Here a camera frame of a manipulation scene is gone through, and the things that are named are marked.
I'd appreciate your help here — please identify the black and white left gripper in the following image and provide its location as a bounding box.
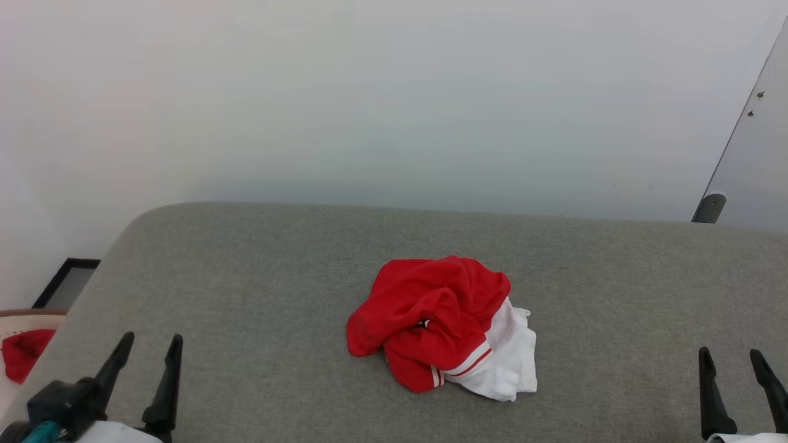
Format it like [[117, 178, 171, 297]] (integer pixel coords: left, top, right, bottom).
[[0, 332, 183, 443]]

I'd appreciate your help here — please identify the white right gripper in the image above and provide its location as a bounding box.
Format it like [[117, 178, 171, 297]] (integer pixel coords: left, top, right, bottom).
[[698, 347, 788, 443]]

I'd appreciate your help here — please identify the red and white garment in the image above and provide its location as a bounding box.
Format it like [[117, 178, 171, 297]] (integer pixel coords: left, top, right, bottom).
[[346, 255, 538, 402]]

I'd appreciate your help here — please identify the black framed floor panel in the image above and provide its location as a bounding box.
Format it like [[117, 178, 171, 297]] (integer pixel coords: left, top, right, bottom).
[[32, 258, 101, 309]]

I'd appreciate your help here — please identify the red cloth in basket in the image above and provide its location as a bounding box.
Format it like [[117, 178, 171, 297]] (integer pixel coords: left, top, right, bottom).
[[1, 329, 57, 385]]

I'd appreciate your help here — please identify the grey padded work surface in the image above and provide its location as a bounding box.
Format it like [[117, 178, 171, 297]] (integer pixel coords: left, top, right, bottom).
[[0, 202, 788, 443]]

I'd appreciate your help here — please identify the white laundry basket brown rim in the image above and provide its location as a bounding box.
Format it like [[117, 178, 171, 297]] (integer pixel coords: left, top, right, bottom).
[[0, 309, 67, 419]]

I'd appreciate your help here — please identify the grey board panel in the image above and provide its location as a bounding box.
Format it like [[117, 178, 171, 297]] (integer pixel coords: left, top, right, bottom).
[[691, 15, 788, 232]]

